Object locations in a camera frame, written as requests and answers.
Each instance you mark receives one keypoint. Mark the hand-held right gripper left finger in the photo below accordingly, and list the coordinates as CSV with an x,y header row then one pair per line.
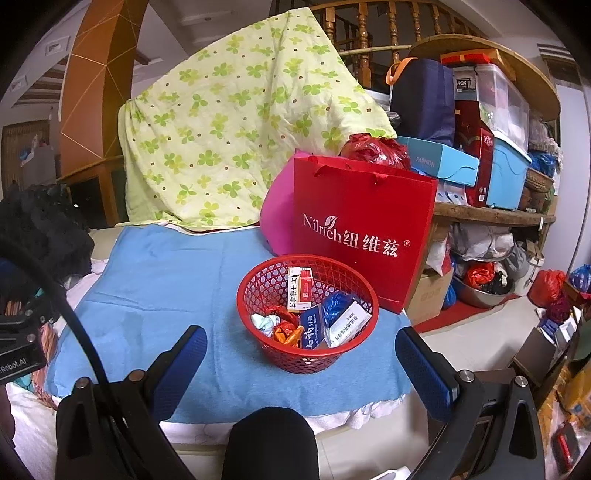
x,y
184,364

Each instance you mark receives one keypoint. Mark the red mesh plastic basket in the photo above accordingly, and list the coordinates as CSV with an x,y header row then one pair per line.
x,y
300,362

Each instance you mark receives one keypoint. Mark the wooden chair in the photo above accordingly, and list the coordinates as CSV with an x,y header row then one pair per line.
x,y
92,92

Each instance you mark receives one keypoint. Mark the light blue shoe box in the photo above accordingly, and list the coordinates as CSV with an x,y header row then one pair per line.
x,y
443,159

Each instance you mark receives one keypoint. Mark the wooden stair railing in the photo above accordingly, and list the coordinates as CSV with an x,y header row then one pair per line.
x,y
364,37

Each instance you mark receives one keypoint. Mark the cardboard box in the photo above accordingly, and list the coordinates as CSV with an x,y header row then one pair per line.
x,y
429,295

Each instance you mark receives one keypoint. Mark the green clover print quilt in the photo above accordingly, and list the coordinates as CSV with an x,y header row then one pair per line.
x,y
231,115

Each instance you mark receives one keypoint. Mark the wooden table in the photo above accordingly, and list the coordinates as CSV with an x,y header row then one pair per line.
x,y
485,214

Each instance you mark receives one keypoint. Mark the light blue storage bin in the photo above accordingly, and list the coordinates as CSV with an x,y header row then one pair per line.
x,y
508,175

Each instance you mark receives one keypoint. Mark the orange wrapper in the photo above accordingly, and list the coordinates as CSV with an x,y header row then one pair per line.
x,y
286,334

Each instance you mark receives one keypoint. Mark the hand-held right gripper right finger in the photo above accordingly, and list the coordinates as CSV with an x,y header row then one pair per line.
x,y
425,369

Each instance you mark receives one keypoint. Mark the blue and white carton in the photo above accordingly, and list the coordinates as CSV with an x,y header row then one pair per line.
x,y
314,330

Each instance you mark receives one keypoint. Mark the clear plastic storage bin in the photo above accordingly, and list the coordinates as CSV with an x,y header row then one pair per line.
x,y
503,101

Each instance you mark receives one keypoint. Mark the pink pillow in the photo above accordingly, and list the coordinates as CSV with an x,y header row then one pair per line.
x,y
277,217

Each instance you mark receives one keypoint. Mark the black fluffy garment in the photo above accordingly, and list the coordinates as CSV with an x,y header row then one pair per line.
x,y
46,230

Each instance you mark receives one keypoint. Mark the person's right leg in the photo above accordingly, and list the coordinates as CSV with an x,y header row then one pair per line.
x,y
272,443

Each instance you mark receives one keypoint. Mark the light blue towel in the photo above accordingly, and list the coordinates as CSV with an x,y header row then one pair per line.
x,y
161,286

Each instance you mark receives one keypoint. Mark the white bed sheet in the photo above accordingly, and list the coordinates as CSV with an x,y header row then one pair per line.
x,y
27,415

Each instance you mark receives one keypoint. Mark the blue plastic bag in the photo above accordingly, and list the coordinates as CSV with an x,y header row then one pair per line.
x,y
334,304

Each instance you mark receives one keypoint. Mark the red and white medicine box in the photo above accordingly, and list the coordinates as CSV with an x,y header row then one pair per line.
x,y
300,288

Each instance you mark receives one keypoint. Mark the tall red box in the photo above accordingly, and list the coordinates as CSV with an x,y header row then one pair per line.
x,y
482,170

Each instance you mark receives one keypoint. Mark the red paper gift bag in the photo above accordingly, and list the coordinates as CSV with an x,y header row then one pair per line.
x,y
369,207

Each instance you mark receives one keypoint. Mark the large crumpled red plastic bag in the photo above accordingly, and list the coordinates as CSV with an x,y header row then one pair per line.
x,y
374,150

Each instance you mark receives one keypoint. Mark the shiny red bag in basin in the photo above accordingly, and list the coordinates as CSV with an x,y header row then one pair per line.
x,y
480,274

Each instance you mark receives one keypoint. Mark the metal basin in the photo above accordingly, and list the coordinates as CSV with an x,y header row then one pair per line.
x,y
482,297

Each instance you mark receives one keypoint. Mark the red plastic bag on floor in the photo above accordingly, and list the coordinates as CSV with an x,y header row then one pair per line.
x,y
547,288

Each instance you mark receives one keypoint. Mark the brown wicker panel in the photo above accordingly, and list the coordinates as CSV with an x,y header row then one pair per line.
x,y
14,152

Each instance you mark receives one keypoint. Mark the knotted blue face mask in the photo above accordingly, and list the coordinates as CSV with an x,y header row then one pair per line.
x,y
265,323

